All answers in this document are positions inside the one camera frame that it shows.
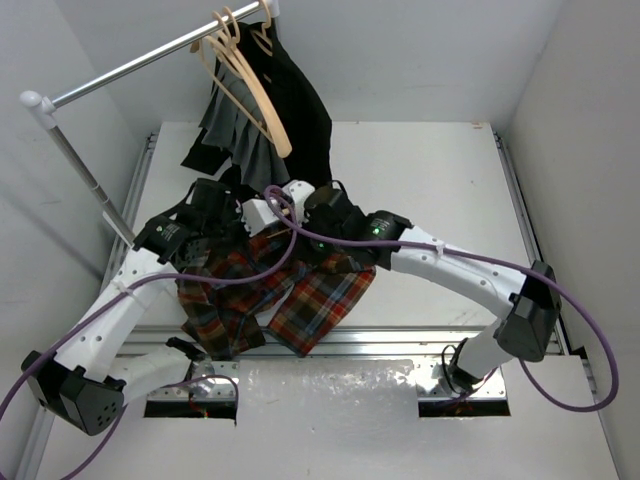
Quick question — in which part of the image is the plaid flannel shirt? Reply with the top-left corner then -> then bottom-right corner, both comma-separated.
176,229 -> 376,360

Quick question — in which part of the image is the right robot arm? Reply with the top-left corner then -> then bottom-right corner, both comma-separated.
286,181 -> 561,394

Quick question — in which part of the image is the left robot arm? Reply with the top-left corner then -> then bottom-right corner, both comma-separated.
21,179 -> 246,436

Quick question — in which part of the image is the beige hanger under black garment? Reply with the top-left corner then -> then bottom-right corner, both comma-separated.
250,0 -> 273,57

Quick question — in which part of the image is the black hanging garment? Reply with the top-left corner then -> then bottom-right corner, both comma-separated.
181,22 -> 332,197

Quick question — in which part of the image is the grey pleated skirt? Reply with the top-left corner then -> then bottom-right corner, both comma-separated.
198,52 -> 291,192

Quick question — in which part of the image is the metal rack upright pole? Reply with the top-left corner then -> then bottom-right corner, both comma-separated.
48,126 -> 134,247

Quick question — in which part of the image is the white front cover board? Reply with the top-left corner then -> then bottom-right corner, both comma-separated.
34,357 -> 621,480

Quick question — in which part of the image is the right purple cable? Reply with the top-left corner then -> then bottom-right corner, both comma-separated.
261,184 -> 620,413

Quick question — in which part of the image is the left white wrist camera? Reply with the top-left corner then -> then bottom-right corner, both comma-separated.
241,199 -> 280,237

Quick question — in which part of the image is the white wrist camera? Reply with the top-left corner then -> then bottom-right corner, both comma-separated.
241,199 -> 280,237
282,180 -> 315,224

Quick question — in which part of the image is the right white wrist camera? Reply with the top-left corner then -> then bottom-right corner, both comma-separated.
282,180 -> 315,224

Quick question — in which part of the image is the aluminium mounting rail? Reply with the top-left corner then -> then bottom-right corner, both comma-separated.
114,324 -> 566,401

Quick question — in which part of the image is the metal clothes rack rail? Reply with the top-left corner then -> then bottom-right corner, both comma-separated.
19,1 -> 280,130

